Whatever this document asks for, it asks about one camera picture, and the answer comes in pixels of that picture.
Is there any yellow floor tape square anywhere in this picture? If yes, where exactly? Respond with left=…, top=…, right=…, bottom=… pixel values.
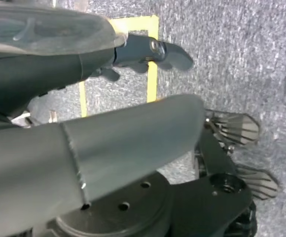
left=79, top=14, right=160, bottom=119

